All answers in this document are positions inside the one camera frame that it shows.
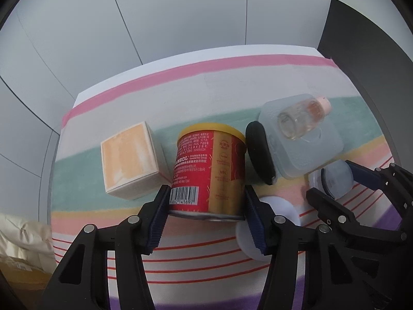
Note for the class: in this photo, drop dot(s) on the round clear plastic jar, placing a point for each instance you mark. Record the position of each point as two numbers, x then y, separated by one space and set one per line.
335 179

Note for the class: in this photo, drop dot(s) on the small glass bottle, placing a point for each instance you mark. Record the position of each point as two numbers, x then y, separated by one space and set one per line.
301 119

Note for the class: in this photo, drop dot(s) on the translucent square plastic lid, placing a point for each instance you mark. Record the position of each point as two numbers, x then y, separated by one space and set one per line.
309 155

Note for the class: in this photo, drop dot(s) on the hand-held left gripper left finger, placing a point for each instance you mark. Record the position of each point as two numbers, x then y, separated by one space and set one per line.
157 222

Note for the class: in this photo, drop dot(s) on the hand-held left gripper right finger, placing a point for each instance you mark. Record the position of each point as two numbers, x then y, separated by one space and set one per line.
255 224

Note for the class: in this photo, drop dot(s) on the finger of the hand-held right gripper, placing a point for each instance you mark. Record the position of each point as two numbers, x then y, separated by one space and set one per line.
362 175
332 210

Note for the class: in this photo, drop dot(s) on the striped pastel table cloth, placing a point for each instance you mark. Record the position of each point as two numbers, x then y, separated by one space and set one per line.
209 97

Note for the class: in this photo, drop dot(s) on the black oval case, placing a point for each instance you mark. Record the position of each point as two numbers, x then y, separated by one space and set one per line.
259 155

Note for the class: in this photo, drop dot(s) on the white round disc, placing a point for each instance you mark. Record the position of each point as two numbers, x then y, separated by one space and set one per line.
284 210

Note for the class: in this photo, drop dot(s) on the cream padded armchair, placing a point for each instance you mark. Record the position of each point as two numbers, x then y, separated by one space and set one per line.
22 235

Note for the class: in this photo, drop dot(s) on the dark grey cabinet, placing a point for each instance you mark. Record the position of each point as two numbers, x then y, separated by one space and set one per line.
364 55

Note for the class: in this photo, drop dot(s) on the brown cardboard box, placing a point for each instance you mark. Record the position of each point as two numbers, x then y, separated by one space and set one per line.
19 266

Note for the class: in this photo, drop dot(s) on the orange and white box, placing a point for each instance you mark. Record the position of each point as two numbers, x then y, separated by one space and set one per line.
129 158

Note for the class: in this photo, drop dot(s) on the red metal can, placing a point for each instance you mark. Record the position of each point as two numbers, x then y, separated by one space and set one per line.
206 168

